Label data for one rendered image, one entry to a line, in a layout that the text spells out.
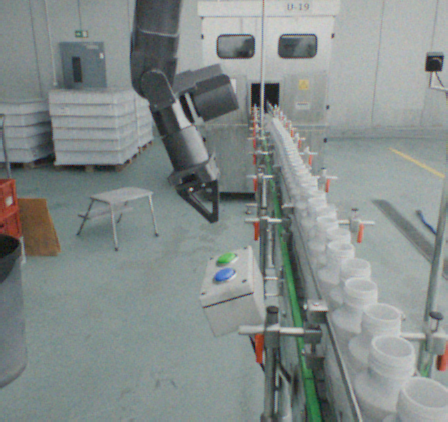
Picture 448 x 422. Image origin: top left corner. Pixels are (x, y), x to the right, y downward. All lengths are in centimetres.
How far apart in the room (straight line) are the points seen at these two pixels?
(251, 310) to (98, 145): 620
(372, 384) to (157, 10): 46
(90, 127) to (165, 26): 618
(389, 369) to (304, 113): 443
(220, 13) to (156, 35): 419
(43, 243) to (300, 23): 320
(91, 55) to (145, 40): 1028
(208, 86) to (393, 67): 1013
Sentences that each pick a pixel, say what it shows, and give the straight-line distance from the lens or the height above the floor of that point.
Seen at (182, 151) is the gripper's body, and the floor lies 129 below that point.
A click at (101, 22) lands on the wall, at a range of 1085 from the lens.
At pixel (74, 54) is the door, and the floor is 183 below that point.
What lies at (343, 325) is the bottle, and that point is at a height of 112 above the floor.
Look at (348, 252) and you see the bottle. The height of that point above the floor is 116.
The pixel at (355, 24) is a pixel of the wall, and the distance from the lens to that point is 1053.
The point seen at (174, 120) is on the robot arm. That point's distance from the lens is 63.
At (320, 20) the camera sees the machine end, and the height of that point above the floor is 192.
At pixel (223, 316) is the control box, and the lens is 64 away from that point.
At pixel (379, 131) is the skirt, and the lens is 1071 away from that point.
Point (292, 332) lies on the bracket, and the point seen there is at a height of 108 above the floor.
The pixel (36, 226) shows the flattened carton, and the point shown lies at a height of 27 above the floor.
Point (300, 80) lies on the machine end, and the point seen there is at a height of 134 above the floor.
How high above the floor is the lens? 140
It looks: 17 degrees down
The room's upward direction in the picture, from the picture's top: straight up
